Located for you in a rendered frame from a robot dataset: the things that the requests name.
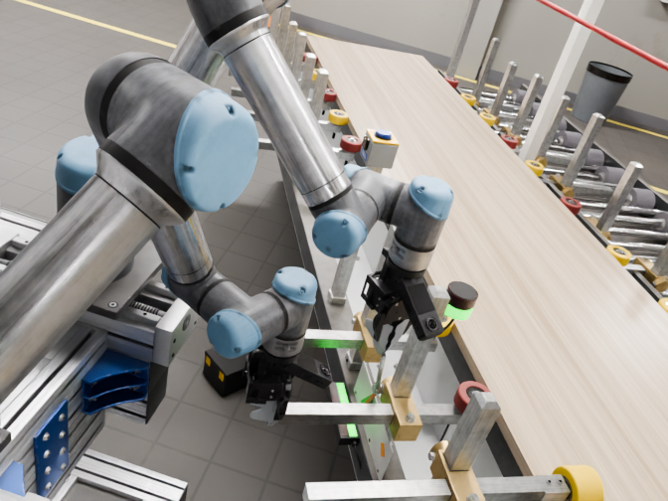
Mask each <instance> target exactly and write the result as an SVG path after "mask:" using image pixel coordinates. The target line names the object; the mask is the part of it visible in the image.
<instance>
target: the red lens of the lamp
mask: <svg viewBox="0 0 668 501"><path fill-rule="evenodd" d="M453 282H454V281H452V282H450V283H449V284H448V286H447V289H446V291H447V293H448V295H449V297H450V300H449V302H448V303H449V304H450V305H452V306H453V307H455V308H458V309H462V310H469V309H472V308H473V307H474V305H475V303H476V300H477V298H478V292H477V290H476V289H475V288H474V287H473V288H474V289H475V290H476V292H477V296H476V298H475V299H472V300H467V299H462V298H460V297H458V296H456V295H454V294H453V293H452V292H451V291H450V289H449V286H450V284H451V283H453Z"/></svg>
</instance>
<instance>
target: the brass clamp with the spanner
mask: <svg viewBox="0 0 668 501"><path fill-rule="evenodd" d="M392 378H393V376H390V377H388V378H386V379H384V380H383V381H382V382H381V383H383V385H384V392H383V394H382V395H381V396H380V400H381V403H382V404H391V407H392V410H393V413H394V416H393V419H392V421H391V424H389V428H390V431H391V434H392V437H393V441H416V440H417V438H418V435H419V432H420V430H421V428H422V422H421V420H420V417H419V414H418V410H417V407H416V405H415V402H414V399H413V397H412V394H411V395H410V397H409V398H395V397H394V395H393V392H392V389H391V386H390V383H391V381H392ZM408 413H413V414H414V415H415V416H416V417H415V422H414V423H408V422H406V420H405V416H406V415H407V414H408Z"/></svg>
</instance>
